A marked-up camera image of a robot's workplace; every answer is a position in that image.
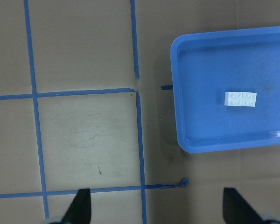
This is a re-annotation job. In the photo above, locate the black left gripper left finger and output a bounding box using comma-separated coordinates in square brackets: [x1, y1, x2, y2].
[62, 189, 91, 224]

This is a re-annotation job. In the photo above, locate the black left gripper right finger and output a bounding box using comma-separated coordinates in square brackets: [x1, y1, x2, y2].
[223, 188, 263, 224]

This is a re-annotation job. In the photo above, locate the white block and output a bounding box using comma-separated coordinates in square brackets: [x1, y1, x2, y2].
[224, 92, 243, 106]
[241, 92, 257, 107]

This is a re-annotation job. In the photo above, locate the blue plastic tray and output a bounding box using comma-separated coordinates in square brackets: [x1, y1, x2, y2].
[170, 26, 280, 154]

